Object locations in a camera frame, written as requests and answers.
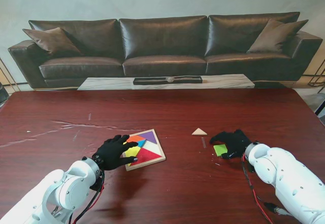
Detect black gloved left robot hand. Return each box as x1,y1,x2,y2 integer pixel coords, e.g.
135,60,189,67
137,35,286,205
91,134,139,171

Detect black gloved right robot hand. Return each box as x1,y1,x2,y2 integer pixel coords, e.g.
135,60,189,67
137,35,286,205
209,129,252,160

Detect green tangram square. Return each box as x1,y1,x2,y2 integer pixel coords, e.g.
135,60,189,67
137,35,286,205
213,144,229,157

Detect orange tangram parallelogram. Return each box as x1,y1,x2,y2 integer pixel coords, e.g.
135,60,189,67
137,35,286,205
126,135,146,143

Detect large red tangram triangle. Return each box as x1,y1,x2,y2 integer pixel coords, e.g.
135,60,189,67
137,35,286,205
130,147,163,166

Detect purple tangram triangle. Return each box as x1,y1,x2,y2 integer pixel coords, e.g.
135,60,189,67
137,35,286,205
139,132,157,146

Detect square wooden puzzle tray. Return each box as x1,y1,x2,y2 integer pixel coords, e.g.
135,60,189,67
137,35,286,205
125,129,167,172

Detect grey marble coffee table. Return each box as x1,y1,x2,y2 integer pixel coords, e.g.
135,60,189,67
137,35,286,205
77,74,255,91

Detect long black decorative tray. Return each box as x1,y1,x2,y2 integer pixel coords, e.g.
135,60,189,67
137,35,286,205
133,76,203,85

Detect brown throw pillow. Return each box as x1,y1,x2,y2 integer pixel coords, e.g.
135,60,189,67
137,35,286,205
22,27,82,57
246,19,309,54

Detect dark brown leather sofa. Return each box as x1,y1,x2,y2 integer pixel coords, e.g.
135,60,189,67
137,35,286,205
8,11,323,89

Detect black chair edge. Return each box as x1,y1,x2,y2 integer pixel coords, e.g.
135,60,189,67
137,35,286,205
0,81,11,108

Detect red and black left arm cables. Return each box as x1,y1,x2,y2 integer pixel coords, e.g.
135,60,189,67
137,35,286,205
68,170,106,224

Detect red and black arm cables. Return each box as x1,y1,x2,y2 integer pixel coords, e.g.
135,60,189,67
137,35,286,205
68,170,106,224
241,152,290,224

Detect red and black right arm cables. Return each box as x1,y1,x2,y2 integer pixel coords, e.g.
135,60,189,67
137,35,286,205
241,152,290,224

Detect thin metal side table frame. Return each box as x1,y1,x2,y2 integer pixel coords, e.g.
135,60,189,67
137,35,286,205
302,56,325,94
0,56,22,92

